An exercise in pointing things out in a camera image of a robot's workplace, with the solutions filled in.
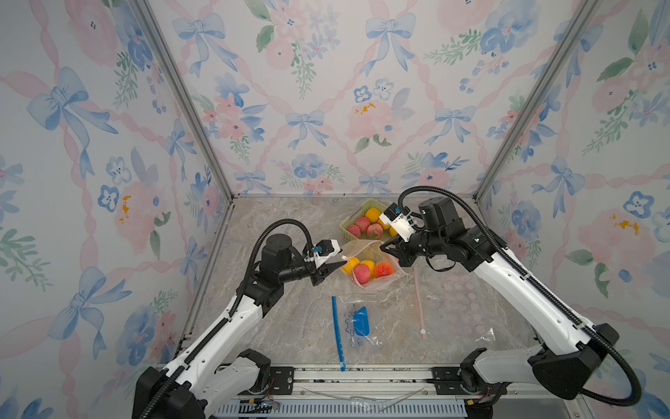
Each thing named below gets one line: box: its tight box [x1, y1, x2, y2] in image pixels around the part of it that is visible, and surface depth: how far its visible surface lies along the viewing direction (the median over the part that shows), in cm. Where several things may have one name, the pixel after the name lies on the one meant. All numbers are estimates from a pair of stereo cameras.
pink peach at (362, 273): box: [354, 263, 371, 285], surface depth 79 cm
